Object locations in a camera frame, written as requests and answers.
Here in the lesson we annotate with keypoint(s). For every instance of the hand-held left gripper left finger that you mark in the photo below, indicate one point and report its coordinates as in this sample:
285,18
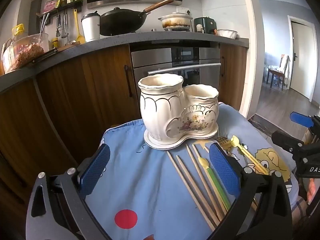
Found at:
95,167

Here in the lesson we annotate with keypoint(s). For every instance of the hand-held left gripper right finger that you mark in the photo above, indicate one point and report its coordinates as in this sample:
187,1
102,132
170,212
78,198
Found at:
223,167

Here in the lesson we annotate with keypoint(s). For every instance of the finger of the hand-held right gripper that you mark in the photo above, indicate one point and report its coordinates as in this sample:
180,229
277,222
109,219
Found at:
301,120
285,138

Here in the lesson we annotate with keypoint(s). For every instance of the gold fork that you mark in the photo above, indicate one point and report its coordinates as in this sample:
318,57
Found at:
222,142

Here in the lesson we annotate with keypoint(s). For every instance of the white ceramic double utensil holder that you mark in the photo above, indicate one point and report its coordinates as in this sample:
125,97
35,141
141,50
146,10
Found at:
165,112

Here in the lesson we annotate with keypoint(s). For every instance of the green yellow-capped plastic chopstick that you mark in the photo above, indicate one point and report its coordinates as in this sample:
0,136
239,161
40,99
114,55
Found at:
215,182

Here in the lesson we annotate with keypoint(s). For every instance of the dark floor rug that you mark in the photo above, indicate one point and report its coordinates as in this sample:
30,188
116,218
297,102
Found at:
260,125

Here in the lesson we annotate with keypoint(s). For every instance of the blue cartoon printed cloth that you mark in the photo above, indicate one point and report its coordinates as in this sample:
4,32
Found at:
140,180

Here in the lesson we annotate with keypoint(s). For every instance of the person's leg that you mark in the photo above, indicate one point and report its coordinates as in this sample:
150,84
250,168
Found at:
300,207

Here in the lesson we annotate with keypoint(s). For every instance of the wooden chair with cloth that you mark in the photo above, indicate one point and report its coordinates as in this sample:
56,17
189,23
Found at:
277,72

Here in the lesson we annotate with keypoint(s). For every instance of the white room door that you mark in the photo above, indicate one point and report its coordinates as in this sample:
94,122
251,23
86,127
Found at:
303,57

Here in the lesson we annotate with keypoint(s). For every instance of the narrow wooden cabinet door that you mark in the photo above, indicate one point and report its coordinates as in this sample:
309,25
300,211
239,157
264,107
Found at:
233,77

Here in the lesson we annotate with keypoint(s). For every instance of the white bowl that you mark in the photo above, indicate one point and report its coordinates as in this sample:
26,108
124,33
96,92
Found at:
227,33

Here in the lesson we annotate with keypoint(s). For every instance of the stainless steel built-in oven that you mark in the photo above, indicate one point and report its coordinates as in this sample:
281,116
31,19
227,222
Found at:
175,62

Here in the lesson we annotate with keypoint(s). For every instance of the small yellow jar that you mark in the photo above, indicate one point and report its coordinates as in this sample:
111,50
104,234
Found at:
55,43

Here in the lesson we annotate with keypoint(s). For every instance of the dark green air fryer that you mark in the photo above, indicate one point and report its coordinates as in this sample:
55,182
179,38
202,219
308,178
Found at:
205,25

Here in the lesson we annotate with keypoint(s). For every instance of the glass bowl with food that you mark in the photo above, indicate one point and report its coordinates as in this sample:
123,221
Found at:
22,52

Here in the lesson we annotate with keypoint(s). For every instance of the white cup with black lid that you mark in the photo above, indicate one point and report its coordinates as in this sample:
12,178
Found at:
90,28

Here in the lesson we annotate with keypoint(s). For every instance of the hanging metal utensil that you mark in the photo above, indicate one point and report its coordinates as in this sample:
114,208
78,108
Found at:
65,26
58,27

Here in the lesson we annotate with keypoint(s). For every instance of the hanging metal tongs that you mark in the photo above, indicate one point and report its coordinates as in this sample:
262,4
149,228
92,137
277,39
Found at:
43,23

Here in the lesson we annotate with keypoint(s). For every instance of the white casserole pot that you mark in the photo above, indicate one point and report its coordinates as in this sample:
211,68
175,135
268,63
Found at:
175,21

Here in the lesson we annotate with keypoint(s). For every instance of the yellow-capped oil bottle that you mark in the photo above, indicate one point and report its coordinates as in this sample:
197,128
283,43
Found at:
18,30

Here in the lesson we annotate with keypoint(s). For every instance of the pink box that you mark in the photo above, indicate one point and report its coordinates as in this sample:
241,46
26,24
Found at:
50,7

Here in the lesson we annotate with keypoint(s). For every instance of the wall outlet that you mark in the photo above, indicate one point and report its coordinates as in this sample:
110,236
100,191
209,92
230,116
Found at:
183,11

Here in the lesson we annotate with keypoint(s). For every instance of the black wall rack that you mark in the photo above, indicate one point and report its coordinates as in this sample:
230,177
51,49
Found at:
62,7

